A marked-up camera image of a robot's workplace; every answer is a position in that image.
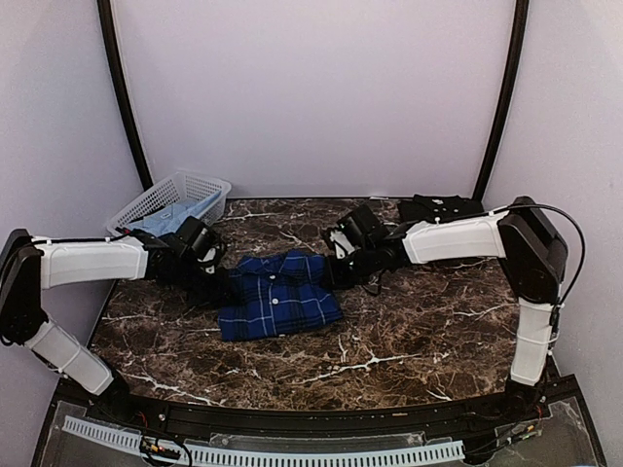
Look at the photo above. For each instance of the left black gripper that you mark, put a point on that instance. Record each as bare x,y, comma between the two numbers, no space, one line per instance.
220,295

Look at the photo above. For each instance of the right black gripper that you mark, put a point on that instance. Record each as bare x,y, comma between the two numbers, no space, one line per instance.
333,277

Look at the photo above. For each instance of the blue plaid long sleeve shirt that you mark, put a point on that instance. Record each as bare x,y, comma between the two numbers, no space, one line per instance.
278,295

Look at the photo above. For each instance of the black shirt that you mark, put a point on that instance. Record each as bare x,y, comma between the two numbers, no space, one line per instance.
446,209

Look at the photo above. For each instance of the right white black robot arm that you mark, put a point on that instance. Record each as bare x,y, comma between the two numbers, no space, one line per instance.
531,252

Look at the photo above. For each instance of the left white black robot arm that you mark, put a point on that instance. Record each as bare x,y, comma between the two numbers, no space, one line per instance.
187,259

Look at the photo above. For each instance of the light blue shirt in basket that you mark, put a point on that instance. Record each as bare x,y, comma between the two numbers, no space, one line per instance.
170,218

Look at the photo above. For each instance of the white plastic mesh basket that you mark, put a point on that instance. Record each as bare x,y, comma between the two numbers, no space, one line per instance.
181,185

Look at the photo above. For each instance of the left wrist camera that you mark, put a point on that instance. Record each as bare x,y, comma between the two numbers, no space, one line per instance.
214,256

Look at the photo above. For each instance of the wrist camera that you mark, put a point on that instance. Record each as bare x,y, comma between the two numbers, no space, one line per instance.
338,242
214,256

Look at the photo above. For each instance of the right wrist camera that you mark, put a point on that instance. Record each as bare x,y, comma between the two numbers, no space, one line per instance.
338,242

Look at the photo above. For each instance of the white slotted cable duct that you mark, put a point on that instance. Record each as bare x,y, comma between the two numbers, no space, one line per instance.
234,450

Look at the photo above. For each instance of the left black frame post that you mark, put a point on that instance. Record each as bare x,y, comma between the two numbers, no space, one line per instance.
118,79

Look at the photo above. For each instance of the black frame post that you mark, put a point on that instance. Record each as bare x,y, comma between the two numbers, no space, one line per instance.
507,86
118,79

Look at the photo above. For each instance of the right black frame post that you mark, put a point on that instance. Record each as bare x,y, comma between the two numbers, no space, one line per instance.
507,86

